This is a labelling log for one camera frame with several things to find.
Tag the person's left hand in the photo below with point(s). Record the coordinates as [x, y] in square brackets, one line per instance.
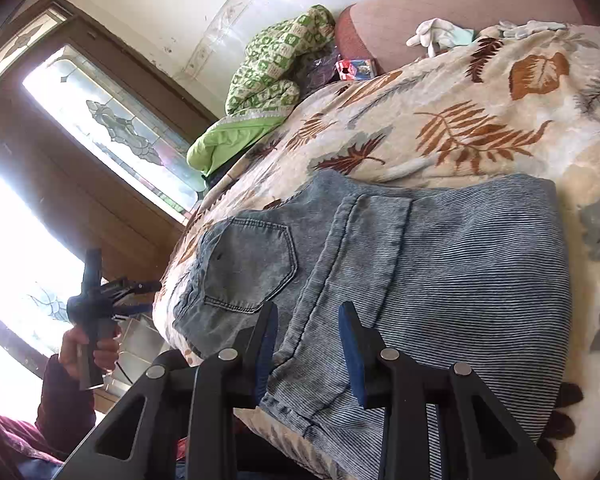
[69, 352]

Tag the small stained glass transom window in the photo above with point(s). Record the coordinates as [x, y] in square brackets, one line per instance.
[25, 40]

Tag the brown wooden door frame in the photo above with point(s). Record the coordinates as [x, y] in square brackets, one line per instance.
[105, 220]

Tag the purple plastic bag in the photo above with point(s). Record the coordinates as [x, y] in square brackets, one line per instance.
[320, 72]

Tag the grey-blue denim pants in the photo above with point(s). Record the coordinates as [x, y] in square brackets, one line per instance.
[455, 260]

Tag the bright stained glass window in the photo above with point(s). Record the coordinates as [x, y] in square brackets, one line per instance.
[20, 260]

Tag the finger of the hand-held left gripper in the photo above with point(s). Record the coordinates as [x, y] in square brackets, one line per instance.
[140, 287]
[137, 308]

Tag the pale teal cloth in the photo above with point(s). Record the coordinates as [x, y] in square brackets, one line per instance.
[464, 36]

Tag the red and blue packet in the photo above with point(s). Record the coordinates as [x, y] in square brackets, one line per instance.
[355, 69]

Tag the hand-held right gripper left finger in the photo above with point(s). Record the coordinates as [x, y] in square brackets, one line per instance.
[267, 355]

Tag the person's left forearm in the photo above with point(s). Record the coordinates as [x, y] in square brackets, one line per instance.
[65, 410]

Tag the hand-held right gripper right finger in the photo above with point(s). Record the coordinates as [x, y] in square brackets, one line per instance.
[352, 355]

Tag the person's red patterned clothing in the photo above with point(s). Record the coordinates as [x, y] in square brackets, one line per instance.
[25, 437]

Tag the leaf printed blanket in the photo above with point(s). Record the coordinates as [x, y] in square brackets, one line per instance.
[480, 125]

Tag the green patterned quilt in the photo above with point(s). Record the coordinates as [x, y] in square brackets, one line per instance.
[275, 50]

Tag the tall stained glass window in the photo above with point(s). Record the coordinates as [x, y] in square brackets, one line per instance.
[115, 125]

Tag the white glove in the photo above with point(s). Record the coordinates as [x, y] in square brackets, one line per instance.
[432, 35]
[530, 29]

